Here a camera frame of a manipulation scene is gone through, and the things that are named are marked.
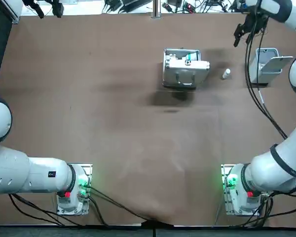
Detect black left base cable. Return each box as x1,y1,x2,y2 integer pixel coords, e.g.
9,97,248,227
8,194,107,227
85,184,175,227

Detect aluminium post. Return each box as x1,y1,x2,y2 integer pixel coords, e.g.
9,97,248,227
151,0,161,20

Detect black cable with silver sleeve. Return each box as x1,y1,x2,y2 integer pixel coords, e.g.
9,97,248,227
249,14,288,139

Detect green-banded white bottle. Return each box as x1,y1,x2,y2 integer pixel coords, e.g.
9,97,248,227
185,52,198,65

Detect plain black power adapter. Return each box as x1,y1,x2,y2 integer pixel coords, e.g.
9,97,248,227
108,0,120,12

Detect short aluminium corner rail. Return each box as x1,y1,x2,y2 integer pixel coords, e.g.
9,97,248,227
0,0,20,25

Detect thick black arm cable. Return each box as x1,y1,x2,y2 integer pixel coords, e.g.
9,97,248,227
245,11,289,139

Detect black base cable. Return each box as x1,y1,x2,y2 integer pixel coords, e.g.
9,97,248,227
236,177,296,227
8,194,107,227
85,184,175,227

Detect black right base cable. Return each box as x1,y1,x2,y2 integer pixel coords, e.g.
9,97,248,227
236,177,296,227

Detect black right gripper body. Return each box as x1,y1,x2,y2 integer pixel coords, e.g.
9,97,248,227
244,9,271,33

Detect aluminium medical kit case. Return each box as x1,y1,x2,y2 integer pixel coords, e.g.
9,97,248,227
162,47,211,90

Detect grey lidded waste bin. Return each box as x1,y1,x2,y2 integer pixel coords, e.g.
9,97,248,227
248,47,294,86

